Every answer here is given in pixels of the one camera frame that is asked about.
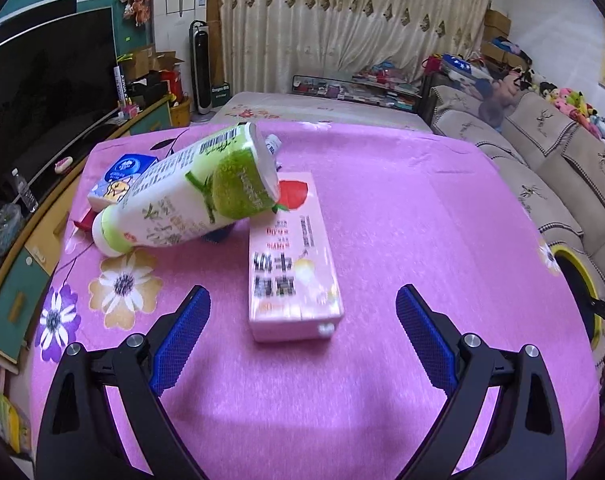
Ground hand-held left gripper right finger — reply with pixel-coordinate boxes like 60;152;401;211
395;283;568;480

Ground cream curtain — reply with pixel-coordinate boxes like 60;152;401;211
217;0;498;96

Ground small blue carton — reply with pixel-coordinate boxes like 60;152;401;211
87;153;158;211

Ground pink floral tablecloth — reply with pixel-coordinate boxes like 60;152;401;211
30;121;600;480

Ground beige sofa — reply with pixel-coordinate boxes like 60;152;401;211
427;84;605;301

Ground blue starred bag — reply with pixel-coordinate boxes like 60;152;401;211
441;53;475;78

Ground yellow basket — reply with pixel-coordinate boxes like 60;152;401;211
170;95;193;128

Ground stacked cardboard boxes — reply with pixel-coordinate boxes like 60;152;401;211
482;9;512;61

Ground pink drink carton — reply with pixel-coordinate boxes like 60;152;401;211
248;171;345;343

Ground red canister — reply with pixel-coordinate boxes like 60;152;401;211
160;70;183;103

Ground row of plush toys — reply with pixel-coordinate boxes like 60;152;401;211
519;67;605;143

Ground green tea bottle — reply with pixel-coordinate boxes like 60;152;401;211
91;122;282;257

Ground black tray of books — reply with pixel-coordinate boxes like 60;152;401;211
291;74;423;111

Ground dark blue wrapper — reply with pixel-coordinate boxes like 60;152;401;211
197;220;238;243

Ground black tower fan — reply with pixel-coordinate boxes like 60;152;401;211
190;20;213;115

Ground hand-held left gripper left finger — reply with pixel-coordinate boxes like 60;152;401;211
35;284;212;480

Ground yellow-rimmed black bin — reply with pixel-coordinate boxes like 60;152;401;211
552;244;603;348

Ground black television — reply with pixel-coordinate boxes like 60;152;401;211
0;6;120;211

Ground clear water bottle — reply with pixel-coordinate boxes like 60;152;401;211
10;169;39;213

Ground open cardboard boxes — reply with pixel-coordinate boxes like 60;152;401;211
130;46;183;78

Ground red wrapper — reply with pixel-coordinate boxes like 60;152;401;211
71;209;100;233

